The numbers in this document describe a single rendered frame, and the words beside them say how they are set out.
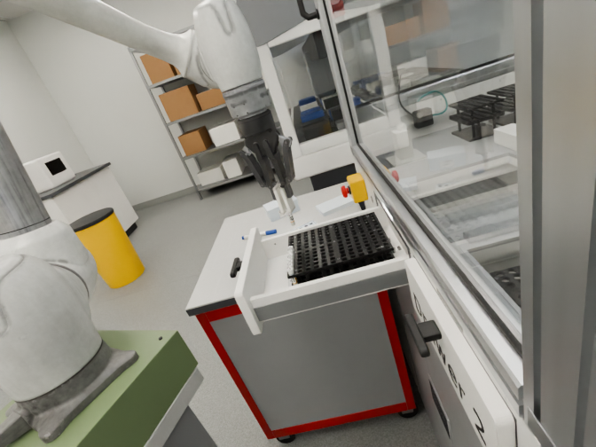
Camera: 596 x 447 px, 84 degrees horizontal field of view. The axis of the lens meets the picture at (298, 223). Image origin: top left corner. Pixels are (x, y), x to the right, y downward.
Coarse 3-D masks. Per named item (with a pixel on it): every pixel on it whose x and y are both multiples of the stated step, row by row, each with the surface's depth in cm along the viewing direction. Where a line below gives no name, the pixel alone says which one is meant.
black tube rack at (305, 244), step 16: (336, 224) 83; (352, 224) 80; (368, 224) 77; (304, 240) 80; (320, 240) 78; (336, 240) 75; (352, 240) 73; (368, 240) 71; (384, 240) 70; (304, 256) 73; (320, 256) 71; (336, 256) 69; (352, 256) 68; (368, 256) 66; (384, 256) 68; (304, 272) 68; (320, 272) 71; (336, 272) 70
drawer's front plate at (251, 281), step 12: (252, 228) 89; (252, 240) 82; (252, 252) 78; (264, 252) 89; (252, 264) 75; (264, 264) 86; (240, 276) 69; (252, 276) 73; (264, 276) 82; (240, 288) 65; (252, 288) 70; (240, 300) 64; (252, 312) 66; (252, 324) 66
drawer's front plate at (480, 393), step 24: (408, 264) 55; (432, 288) 49; (432, 312) 46; (456, 336) 40; (456, 360) 40; (456, 384) 44; (480, 384) 35; (480, 408) 35; (504, 408) 32; (480, 432) 38; (504, 432) 32
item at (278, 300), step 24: (384, 216) 85; (264, 240) 88; (384, 264) 63; (264, 288) 79; (288, 288) 66; (312, 288) 65; (336, 288) 65; (360, 288) 65; (384, 288) 65; (264, 312) 67; (288, 312) 67
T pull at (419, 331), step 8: (408, 320) 47; (432, 320) 46; (416, 328) 45; (424, 328) 45; (432, 328) 45; (416, 336) 44; (424, 336) 44; (432, 336) 44; (440, 336) 44; (416, 344) 44; (424, 344) 43; (424, 352) 42
